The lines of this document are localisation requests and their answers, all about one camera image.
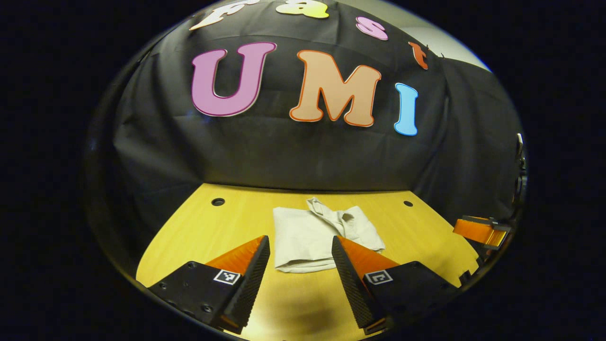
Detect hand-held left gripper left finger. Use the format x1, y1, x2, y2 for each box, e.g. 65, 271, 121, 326
148, 235, 271, 335

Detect white jeans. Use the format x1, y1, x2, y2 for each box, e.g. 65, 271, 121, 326
272, 197, 386, 274

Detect black backdrop cloth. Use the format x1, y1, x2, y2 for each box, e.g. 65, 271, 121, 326
85, 0, 526, 281

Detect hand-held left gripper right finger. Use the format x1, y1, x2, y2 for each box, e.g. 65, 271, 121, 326
331, 236, 463, 336

